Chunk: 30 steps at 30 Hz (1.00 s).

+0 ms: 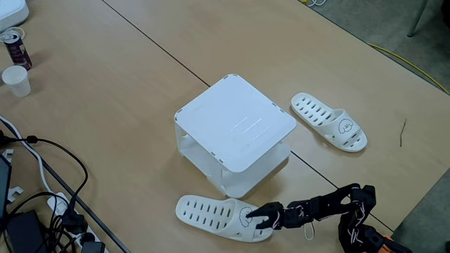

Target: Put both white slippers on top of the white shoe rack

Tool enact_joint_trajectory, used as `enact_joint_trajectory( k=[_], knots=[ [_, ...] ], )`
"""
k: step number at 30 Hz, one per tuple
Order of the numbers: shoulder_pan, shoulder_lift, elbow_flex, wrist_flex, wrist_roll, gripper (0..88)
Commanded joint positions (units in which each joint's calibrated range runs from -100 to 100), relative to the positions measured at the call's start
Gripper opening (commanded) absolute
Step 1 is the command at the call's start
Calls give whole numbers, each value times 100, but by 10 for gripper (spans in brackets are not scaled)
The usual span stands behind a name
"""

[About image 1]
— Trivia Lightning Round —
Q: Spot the black chair part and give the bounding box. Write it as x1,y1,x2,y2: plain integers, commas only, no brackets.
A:
441,0,450,28

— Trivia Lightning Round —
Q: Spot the black looping power cable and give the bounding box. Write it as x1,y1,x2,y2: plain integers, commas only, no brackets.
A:
6,135,89,215

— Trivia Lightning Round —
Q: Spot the white power strip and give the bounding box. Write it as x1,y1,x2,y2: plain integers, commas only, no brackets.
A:
46,192,110,253

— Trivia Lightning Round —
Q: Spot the dark laptop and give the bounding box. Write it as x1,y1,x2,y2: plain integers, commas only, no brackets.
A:
0,154,13,221

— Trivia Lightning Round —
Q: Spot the tall black plug adapter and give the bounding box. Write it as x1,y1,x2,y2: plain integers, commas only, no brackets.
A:
61,206,89,235

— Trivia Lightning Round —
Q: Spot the white power strip cable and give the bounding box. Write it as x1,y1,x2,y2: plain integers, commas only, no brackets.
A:
0,115,53,196

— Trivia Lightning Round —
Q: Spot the white two-tier shoe rack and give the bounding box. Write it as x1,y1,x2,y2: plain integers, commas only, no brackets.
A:
174,73,298,200

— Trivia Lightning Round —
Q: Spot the dark table gap strip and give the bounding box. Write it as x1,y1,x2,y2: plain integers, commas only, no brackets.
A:
0,117,131,253

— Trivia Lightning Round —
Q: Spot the thin dark wire scrap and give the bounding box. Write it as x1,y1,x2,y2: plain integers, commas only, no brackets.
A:
399,118,409,148

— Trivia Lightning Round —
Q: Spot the grey chair leg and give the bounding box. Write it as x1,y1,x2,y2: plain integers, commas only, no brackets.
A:
406,0,430,38

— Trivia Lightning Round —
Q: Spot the yellow floor cable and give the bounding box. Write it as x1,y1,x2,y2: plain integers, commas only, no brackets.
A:
367,42,450,96

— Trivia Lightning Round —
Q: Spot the white paper cup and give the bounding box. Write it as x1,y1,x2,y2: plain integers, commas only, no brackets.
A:
1,65,32,98

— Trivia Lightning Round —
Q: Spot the white rounded device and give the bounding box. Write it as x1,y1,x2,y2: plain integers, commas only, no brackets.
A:
0,0,30,33

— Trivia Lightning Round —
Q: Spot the dark purple drink can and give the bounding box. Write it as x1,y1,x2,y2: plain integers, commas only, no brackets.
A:
3,32,33,71

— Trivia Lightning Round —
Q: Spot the black plug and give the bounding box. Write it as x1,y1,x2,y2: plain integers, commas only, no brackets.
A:
79,231,106,253

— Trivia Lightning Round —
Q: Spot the gripper servo cable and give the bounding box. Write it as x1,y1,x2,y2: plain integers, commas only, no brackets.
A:
303,220,316,242

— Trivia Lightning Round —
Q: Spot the white dog-print slipper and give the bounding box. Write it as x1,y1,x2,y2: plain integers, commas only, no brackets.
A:
175,195,274,243
290,92,368,153

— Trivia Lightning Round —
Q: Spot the white floor cable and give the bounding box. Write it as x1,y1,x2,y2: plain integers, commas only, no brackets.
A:
298,0,328,8

